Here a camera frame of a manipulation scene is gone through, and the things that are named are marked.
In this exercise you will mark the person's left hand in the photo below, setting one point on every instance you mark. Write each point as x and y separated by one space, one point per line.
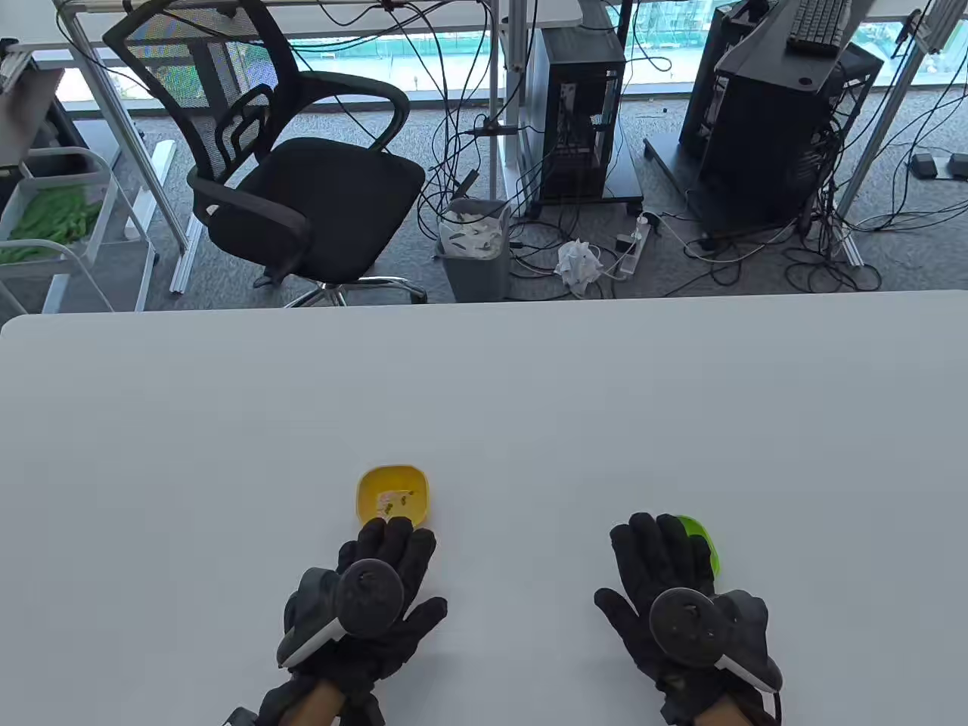
401 552

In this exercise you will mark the person's right hand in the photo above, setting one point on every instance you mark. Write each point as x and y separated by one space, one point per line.
665 560

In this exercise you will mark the green small dish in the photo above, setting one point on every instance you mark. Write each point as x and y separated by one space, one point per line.
703 544

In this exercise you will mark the group of mung beans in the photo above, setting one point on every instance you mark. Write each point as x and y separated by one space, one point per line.
409 497

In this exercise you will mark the yellow plastic dish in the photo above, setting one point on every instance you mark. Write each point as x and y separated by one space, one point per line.
374 484

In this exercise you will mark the person's right forearm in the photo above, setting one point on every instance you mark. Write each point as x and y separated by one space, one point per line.
726 715

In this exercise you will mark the person's left forearm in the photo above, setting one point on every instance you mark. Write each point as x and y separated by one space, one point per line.
318 703

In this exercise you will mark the pile of white grains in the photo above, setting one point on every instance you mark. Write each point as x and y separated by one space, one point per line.
389 499

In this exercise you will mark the black left hand controller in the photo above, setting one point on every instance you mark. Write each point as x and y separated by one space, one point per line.
370 597

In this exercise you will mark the black hand controller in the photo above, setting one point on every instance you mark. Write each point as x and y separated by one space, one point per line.
370 597
688 628

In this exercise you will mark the black right hand controller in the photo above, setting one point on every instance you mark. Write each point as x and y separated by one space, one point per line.
688 628

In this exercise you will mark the grey trash bin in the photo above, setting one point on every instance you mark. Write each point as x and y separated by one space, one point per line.
476 276

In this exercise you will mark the white power strip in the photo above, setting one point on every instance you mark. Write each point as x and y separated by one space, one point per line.
634 257

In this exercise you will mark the crumpled white paper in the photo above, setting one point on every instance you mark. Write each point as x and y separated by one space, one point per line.
576 261

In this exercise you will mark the black mesh office chair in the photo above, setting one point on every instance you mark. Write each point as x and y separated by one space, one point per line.
318 197

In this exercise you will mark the black wheeled tower platform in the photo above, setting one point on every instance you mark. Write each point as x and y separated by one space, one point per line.
673 166
624 178

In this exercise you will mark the black computer tower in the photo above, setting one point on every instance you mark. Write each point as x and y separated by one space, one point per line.
707 91
575 113
764 151

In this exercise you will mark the white trolley cart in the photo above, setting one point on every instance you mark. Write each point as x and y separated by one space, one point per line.
83 257

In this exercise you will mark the grey foot pedal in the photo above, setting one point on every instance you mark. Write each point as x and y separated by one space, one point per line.
959 166
923 166

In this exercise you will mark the pile of green pods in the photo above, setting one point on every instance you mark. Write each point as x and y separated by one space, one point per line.
53 215

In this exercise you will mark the black tilted desk top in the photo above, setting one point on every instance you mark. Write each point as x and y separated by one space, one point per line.
771 60

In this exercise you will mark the black keyboard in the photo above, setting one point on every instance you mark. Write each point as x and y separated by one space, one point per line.
818 26

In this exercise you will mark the grey side board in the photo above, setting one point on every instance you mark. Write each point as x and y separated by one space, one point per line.
23 113

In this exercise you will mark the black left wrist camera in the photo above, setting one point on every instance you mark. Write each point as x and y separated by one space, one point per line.
242 718

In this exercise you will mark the aluminium frame post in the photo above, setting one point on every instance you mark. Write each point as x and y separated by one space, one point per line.
892 113

